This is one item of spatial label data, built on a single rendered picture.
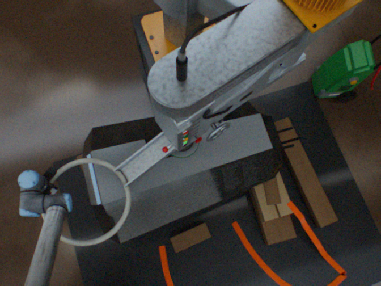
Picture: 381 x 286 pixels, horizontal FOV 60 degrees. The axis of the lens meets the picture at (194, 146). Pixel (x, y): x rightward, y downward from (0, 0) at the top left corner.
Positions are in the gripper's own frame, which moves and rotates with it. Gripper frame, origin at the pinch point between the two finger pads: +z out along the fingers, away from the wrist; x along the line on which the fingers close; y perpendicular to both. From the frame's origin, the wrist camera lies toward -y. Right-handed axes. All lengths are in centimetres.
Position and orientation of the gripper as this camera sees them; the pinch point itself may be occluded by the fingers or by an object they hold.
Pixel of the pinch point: (53, 186)
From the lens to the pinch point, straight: 211.4
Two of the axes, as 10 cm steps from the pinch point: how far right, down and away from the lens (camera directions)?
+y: -4.0, 8.7, -2.9
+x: 9.1, 4.1, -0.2
